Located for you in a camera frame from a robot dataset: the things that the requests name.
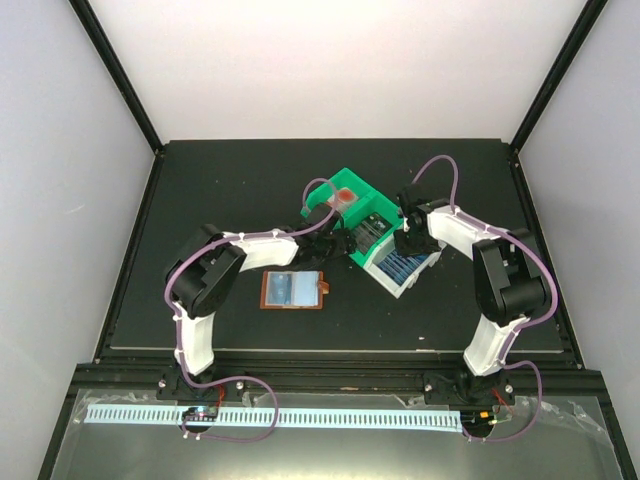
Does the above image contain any blue credit card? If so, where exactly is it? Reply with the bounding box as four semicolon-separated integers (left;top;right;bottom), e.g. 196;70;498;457
265;272;293;306

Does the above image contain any brown leather card holder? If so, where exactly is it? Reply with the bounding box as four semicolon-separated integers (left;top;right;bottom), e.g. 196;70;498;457
260;271;330;310

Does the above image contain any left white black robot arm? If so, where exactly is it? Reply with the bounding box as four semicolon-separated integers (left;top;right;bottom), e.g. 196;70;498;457
164;205;356;399

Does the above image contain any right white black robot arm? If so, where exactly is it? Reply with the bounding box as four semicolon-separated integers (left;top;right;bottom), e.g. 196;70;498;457
394;184;557;403

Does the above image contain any red patterned card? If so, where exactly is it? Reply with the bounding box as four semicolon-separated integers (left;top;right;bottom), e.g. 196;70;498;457
326;187;359;212

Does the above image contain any white bin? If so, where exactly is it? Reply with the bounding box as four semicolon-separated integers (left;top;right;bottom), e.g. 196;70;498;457
363;236;442;299

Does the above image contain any green bin middle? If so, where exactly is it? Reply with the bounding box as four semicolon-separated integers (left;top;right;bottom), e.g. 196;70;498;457
343;192;401;269

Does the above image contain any green bin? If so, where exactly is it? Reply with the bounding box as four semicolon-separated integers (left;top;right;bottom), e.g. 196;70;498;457
301;168;374;228
343;192;401;269

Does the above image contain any green bin left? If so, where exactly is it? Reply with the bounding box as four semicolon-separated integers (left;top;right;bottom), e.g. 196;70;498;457
301;168;374;228

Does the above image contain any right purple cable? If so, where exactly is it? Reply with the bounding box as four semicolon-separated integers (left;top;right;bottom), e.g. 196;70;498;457
412;155;560;445

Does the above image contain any purple cable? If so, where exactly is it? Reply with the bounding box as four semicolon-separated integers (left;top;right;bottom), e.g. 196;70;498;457
164;178;280;444
412;155;560;445

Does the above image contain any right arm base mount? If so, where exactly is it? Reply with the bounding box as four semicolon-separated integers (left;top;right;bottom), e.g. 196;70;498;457
422;370;515;408

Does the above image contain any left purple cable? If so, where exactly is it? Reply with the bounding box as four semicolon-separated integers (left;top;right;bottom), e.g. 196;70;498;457
164;178;280;444

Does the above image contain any black aluminium frame rail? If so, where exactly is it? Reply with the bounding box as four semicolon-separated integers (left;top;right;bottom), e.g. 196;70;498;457
39;354;636;479

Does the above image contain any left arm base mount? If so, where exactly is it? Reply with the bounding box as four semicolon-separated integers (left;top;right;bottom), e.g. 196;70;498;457
156;369;245;405

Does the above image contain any white slotted cable duct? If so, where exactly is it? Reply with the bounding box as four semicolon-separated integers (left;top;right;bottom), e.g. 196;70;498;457
84;404;462;433

